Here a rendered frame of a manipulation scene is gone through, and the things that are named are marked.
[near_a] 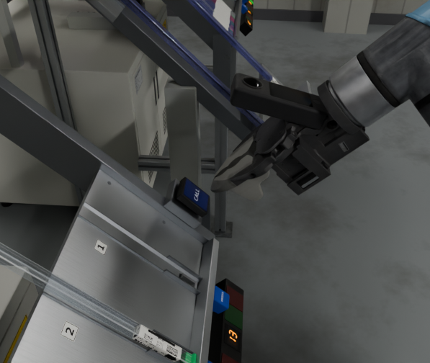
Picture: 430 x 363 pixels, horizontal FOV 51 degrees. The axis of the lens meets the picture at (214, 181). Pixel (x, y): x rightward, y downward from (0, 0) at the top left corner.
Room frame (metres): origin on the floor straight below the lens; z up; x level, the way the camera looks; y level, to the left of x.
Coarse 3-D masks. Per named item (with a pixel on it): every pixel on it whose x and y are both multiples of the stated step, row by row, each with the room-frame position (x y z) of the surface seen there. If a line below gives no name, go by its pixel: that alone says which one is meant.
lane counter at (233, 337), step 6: (228, 330) 0.35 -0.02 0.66; (234, 330) 0.36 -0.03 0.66; (228, 336) 0.34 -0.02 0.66; (234, 336) 0.35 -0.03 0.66; (240, 336) 0.35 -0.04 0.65; (228, 342) 0.33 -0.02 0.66; (234, 342) 0.34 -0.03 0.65; (240, 342) 0.34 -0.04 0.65; (234, 348) 0.33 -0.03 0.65; (240, 348) 0.34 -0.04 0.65
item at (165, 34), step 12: (132, 0) 0.67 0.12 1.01; (144, 12) 0.67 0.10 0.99; (156, 24) 0.67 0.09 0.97; (168, 36) 0.67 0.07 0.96; (180, 48) 0.67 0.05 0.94; (192, 60) 0.66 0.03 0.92; (204, 72) 0.66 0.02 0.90; (216, 84) 0.66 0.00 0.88; (228, 96) 0.66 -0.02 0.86; (240, 108) 0.66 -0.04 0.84; (252, 120) 0.66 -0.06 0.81
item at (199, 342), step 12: (216, 240) 0.46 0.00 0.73; (204, 252) 0.44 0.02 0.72; (216, 252) 0.43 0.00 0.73; (204, 264) 0.42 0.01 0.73; (216, 264) 0.41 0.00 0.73; (204, 276) 0.39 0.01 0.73; (204, 288) 0.37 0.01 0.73; (204, 300) 0.35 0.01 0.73; (204, 312) 0.33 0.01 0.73; (192, 324) 0.32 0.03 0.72; (204, 324) 0.31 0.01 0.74; (192, 336) 0.31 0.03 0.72; (204, 336) 0.30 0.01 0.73; (192, 348) 0.29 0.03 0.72; (204, 348) 0.28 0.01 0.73; (204, 360) 0.27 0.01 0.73
